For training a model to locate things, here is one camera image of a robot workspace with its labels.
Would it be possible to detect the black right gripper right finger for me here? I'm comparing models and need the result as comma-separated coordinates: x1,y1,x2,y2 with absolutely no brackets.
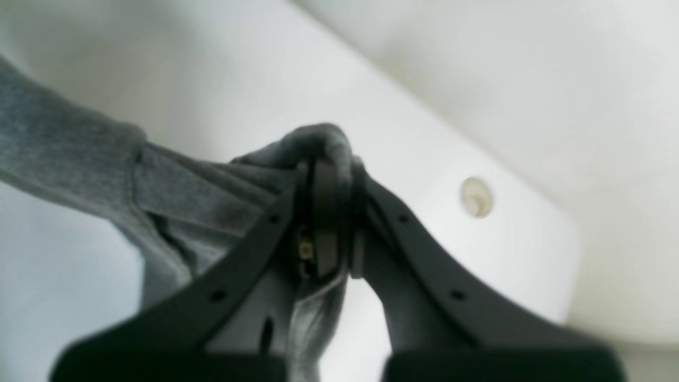
349,158,625,381

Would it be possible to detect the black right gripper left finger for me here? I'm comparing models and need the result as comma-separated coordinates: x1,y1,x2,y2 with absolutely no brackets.
50,159,347,381

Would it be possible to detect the grey T-shirt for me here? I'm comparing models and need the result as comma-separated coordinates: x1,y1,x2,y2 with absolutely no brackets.
0,55,355,382

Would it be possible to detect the left table grommet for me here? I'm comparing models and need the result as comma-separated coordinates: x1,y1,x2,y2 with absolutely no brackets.
460,177,495,219

